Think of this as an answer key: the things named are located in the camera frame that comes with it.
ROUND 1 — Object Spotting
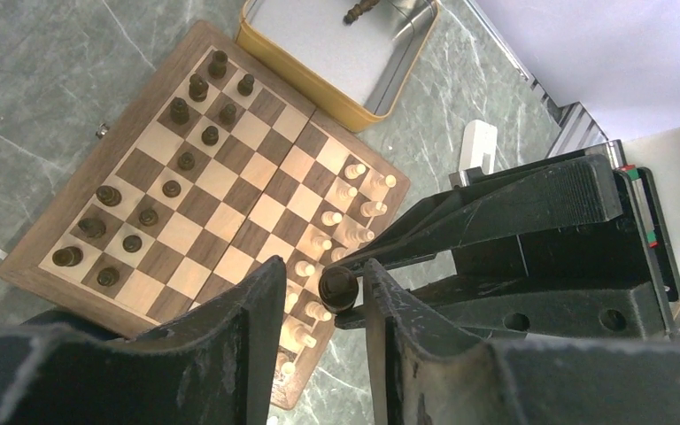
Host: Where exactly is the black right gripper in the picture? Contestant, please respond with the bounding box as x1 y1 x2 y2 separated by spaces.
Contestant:
332 154 680 339

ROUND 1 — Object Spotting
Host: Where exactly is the aluminium frame rail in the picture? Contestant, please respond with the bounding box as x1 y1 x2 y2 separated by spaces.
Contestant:
467 1 608 158

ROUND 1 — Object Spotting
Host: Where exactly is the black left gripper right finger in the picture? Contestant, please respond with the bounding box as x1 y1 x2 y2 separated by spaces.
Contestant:
363 260 680 424

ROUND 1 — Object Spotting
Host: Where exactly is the wooden chess board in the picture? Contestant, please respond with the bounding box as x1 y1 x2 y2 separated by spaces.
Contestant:
0 20 411 410

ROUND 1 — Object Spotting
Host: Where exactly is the blue metal tin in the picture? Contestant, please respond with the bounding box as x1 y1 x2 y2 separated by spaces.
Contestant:
22 308 121 341

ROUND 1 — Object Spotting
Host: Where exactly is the dark pawn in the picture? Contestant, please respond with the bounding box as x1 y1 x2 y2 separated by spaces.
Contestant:
177 151 196 171

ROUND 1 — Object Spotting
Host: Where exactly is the light chess pieces row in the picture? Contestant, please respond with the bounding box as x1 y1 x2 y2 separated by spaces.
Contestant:
265 155 409 390

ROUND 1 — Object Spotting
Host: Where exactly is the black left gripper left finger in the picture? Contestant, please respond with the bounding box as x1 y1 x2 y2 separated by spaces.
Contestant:
0 256 286 424

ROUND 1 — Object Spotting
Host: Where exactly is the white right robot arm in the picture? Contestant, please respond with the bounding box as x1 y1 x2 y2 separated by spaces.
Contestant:
320 127 680 340

